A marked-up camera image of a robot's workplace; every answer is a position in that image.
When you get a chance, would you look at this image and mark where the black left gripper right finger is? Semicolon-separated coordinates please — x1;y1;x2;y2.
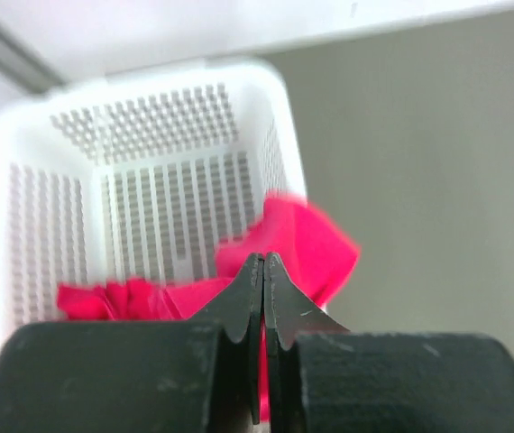
263;253;514;432

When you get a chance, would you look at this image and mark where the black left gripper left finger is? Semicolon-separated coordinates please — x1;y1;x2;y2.
0;254;264;432

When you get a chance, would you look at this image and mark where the pink t shirt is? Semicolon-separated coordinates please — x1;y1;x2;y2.
57;193;359;428

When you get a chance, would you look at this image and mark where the white plastic basket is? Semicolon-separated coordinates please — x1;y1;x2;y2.
0;60;307;347

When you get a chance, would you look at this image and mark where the aluminium corner post left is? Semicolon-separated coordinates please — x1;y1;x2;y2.
0;25;66;94

